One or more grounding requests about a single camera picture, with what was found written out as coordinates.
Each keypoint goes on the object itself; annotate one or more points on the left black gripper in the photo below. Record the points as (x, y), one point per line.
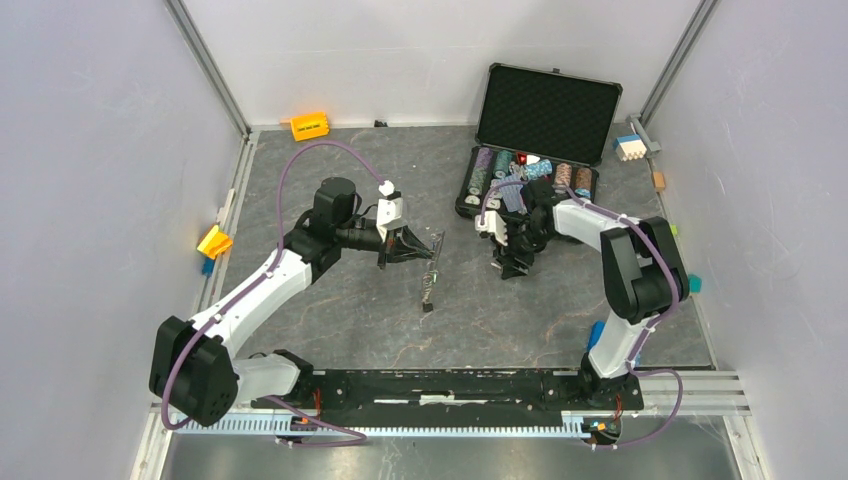
(401, 244)

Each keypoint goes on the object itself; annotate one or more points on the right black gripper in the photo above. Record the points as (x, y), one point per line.
(511, 268)

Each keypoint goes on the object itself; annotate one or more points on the metal keyring with tags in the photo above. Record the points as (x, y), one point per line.
(429, 278)

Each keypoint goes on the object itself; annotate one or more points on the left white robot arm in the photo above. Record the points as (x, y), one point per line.
(194, 367)

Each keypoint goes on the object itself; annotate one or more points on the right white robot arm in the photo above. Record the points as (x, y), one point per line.
(644, 279)

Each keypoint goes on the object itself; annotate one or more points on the blue playing card deck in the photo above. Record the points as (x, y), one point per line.
(511, 194)

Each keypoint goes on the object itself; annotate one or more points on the blue green white block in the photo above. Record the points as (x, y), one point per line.
(595, 334)

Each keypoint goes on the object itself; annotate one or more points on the light blue chip stack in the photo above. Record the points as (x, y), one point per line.
(538, 169)

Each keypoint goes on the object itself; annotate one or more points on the orange chip stack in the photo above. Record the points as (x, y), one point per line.
(583, 182)

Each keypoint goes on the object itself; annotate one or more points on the black poker chip case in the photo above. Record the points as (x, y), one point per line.
(546, 114)

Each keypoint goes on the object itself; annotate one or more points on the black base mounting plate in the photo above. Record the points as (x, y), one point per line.
(430, 398)

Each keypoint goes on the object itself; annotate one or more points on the white blue toy block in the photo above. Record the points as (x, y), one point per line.
(629, 147)

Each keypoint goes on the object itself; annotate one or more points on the tan wooden cube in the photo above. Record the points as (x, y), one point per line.
(659, 182)

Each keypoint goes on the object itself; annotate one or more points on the teal cube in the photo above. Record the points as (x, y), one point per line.
(695, 283)

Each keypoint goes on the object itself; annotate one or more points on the yellow orange toy block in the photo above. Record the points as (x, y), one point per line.
(214, 243)

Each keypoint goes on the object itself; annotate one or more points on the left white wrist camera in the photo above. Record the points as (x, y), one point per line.
(390, 209)

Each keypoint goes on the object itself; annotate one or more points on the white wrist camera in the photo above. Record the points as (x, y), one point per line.
(390, 209)
(490, 225)

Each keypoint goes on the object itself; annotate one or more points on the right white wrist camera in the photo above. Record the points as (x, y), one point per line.
(490, 225)

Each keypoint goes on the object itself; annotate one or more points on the white cable duct rail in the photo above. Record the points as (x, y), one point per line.
(287, 425)

